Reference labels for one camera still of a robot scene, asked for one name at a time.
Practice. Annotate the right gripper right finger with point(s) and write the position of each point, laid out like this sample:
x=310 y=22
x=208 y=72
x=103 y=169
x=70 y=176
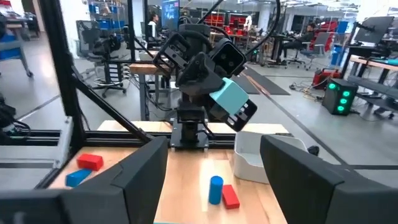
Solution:
x=298 y=186

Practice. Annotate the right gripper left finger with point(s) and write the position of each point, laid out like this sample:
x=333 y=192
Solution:
x=133 y=186

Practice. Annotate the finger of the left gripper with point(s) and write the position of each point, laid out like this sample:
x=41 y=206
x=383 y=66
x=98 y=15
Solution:
x=244 y=113
x=199 y=77

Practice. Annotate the blue rectangular foam block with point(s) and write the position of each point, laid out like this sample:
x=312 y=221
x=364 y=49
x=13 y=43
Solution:
x=77 y=178

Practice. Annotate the blue foam cylinder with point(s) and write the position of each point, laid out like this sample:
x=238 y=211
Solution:
x=215 y=191

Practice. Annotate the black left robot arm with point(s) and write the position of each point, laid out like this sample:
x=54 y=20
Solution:
x=189 y=124

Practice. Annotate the red storage shelves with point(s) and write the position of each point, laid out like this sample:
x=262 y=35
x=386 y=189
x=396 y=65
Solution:
x=217 y=21

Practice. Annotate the black floor mat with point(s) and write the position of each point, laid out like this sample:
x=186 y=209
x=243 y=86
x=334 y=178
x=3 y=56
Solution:
x=264 y=82

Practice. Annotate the large display screen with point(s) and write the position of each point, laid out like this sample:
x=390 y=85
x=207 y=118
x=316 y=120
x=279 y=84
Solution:
x=170 y=15

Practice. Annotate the white plastic bin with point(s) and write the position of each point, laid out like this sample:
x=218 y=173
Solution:
x=248 y=161

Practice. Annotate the red rectangular foam block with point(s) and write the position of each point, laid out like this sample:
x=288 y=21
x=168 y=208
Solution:
x=231 y=197
x=90 y=161

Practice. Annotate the person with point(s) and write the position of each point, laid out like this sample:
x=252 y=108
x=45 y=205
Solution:
x=152 y=28
x=301 y=37

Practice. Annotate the wooden top workbench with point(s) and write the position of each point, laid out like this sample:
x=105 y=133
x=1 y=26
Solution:
x=146 y=69

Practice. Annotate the black standing desk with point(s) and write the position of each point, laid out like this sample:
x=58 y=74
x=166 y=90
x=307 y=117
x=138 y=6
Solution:
x=278 y=46

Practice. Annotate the red tool case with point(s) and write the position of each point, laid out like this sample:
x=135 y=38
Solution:
x=325 y=77

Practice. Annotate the black computer green fans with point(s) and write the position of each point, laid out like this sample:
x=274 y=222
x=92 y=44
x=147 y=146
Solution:
x=334 y=99

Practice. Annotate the blue bin shelf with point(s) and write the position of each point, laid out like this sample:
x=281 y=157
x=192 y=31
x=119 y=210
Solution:
x=105 y=23

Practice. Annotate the grey office chair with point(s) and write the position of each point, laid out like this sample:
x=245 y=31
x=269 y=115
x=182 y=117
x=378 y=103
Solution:
x=317 y=46

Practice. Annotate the black stool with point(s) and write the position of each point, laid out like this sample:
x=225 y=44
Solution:
x=93 y=40

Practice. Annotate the wood top desk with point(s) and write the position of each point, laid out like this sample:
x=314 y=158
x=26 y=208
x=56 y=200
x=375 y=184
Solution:
x=373 y=62

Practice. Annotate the black computer monitor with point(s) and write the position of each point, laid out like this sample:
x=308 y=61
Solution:
x=373 y=31

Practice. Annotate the blue utility cart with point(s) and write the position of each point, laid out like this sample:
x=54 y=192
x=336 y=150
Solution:
x=11 y=49

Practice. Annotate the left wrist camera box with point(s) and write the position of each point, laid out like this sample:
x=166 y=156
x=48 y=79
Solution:
x=228 y=57

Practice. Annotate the black round mount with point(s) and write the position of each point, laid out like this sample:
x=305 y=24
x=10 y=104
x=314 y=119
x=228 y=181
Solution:
x=313 y=150

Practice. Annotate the black background rig frame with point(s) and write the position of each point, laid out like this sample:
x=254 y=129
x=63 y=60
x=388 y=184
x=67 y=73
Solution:
x=131 y=31

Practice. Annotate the black aluminium rig frame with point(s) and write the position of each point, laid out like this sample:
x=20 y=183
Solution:
x=62 y=62

